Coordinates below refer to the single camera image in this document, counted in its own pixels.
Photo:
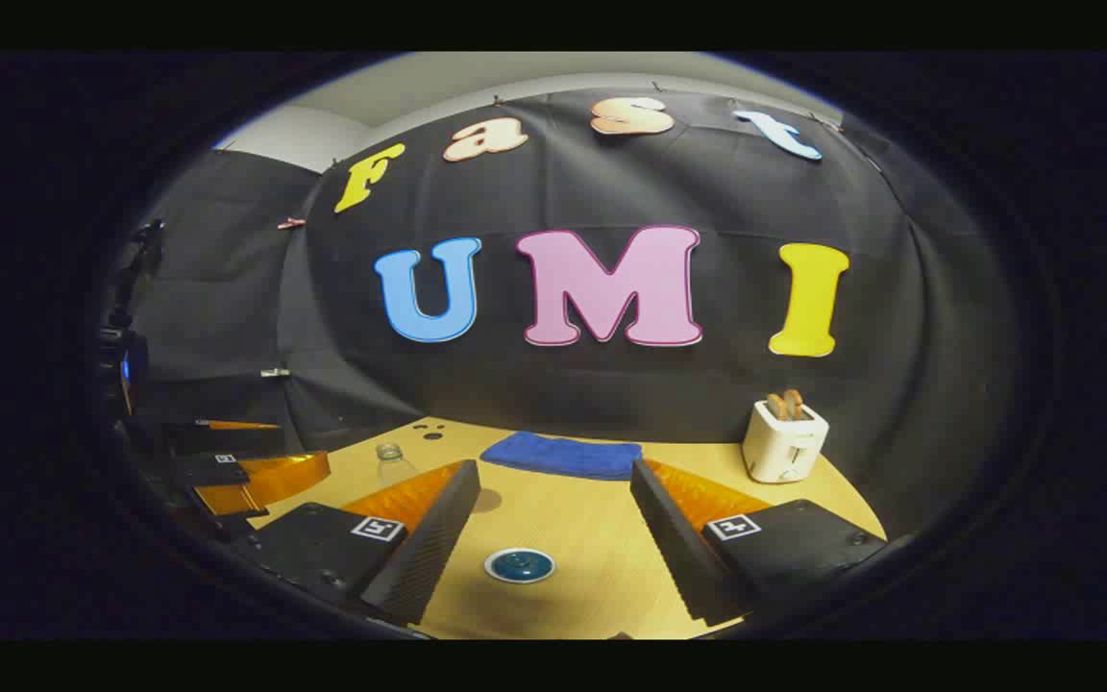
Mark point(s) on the copper cloth clip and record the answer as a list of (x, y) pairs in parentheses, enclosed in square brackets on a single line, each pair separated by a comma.
[(291, 223)]

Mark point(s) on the clear plastic water bottle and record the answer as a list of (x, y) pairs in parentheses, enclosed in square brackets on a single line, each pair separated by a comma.
[(390, 463)]

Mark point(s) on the black backdrop cloth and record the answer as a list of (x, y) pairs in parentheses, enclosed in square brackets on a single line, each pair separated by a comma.
[(611, 404)]

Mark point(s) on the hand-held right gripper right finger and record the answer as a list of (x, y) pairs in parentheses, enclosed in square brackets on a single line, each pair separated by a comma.
[(674, 548)]

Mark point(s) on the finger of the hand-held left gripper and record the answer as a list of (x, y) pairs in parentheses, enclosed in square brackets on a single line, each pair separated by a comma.
[(227, 439), (212, 471)]

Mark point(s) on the white toaster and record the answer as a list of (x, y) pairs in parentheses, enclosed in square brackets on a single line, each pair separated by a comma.
[(784, 447)]

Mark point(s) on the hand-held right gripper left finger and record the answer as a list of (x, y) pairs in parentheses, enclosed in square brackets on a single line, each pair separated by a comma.
[(433, 548)]

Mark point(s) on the blue folded towel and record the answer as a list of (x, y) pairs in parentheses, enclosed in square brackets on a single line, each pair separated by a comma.
[(563, 455)]

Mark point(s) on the white teacup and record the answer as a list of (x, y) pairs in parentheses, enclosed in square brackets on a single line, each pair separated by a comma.
[(520, 582)]

